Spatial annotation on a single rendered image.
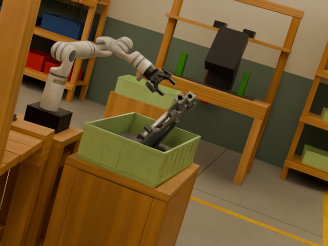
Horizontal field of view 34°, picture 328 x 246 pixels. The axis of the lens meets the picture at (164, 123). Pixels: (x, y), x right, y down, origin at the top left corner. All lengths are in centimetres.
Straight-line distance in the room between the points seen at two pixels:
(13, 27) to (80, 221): 112
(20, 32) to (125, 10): 612
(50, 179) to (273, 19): 524
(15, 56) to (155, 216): 104
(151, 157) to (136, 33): 546
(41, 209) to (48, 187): 11
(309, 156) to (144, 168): 461
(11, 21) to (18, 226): 112
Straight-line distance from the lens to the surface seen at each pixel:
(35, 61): 781
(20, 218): 257
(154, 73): 266
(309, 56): 731
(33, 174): 248
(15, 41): 177
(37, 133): 238
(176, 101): 261
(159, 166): 239
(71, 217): 259
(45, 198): 262
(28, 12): 176
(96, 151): 250
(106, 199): 249
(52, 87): 263
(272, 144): 743
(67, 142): 260
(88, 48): 277
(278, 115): 737
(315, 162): 687
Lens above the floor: 155
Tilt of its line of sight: 11 degrees down
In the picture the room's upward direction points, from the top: 17 degrees clockwise
